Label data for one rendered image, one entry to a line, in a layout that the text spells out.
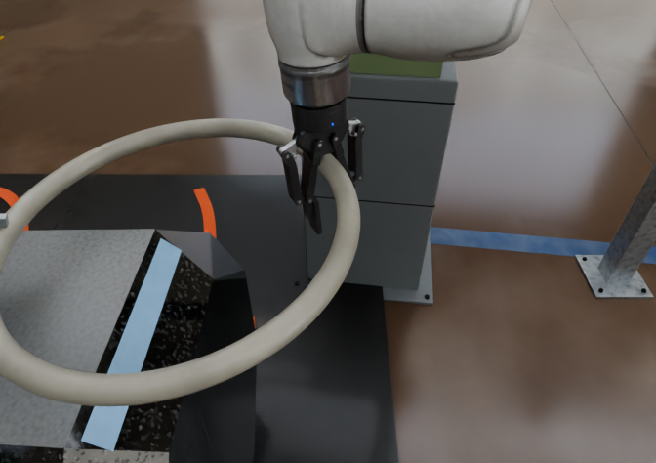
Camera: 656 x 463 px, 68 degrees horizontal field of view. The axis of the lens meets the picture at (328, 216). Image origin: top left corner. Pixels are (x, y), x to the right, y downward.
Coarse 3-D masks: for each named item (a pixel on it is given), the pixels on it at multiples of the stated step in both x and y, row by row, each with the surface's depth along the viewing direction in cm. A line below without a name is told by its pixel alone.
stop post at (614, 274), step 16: (640, 192) 154; (640, 208) 154; (624, 224) 162; (640, 224) 154; (624, 240) 162; (640, 240) 158; (576, 256) 182; (592, 256) 182; (608, 256) 171; (624, 256) 163; (640, 256) 163; (592, 272) 177; (608, 272) 171; (624, 272) 169; (592, 288) 171; (608, 288) 171; (624, 288) 171; (640, 288) 171
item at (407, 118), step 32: (448, 64) 124; (352, 96) 124; (384, 96) 122; (416, 96) 121; (448, 96) 120; (384, 128) 129; (416, 128) 127; (448, 128) 126; (384, 160) 135; (416, 160) 134; (320, 192) 146; (384, 192) 143; (416, 192) 142; (384, 224) 151; (416, 224) 150; (320, 256) 165; (384, 256) 161; (416, 256) 159; (384, 288) 171; (416, 288) 170
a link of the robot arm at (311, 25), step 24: (264, 0) 54; (288, 0) 52; (312, 0) 51; (336, 0) 50; (360, 0) 50; (288, 24) 53; (312, 24) 52; (336, 24) 52; (360, 24) 51; (288, 48) 56; (312, 48) 55; (336, 48) 54; (360, 48) 54
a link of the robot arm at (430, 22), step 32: (384, 0) 49; (416, 0) 48; (448, 0) 47; (480, 0) 46; (512, 0) 46; (384, 32) 50; (416, 32) 49; (448, 32) 48; (480, 32) 48; (512, 32) 48
